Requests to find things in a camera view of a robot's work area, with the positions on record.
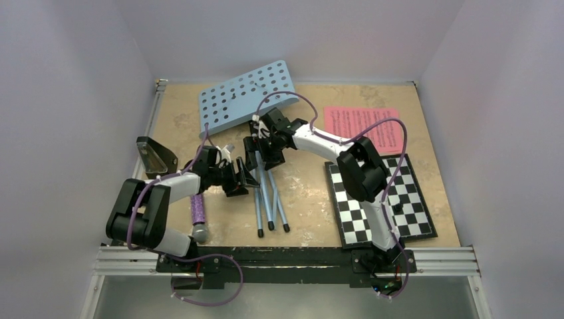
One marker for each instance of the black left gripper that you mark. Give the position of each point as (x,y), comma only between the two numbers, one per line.
(245,179)

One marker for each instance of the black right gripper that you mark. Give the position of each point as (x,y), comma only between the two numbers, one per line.
(251,144)

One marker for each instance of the light blue music stand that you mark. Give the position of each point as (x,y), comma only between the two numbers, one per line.
(233,103)

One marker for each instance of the purple glitter microphone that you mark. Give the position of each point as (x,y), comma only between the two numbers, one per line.
(200,231)

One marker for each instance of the black metronome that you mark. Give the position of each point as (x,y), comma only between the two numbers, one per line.
(156,158)

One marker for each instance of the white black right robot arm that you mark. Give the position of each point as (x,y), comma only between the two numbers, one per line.
(352,167)

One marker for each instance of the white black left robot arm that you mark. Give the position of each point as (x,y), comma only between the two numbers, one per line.
(140,213)

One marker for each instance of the black chess pawn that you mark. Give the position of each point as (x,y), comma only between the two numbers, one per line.
(398,207)

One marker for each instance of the black white chessboard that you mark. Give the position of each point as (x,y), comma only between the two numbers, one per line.
(413,222)

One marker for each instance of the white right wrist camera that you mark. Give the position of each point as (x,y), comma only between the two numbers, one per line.
(259,128)

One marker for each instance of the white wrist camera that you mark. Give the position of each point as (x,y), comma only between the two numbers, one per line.
(259,128)
(225,154)

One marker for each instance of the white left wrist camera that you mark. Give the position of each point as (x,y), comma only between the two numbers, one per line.
(225,154)

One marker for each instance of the black base frame rail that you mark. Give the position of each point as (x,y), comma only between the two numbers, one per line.
(356,268)

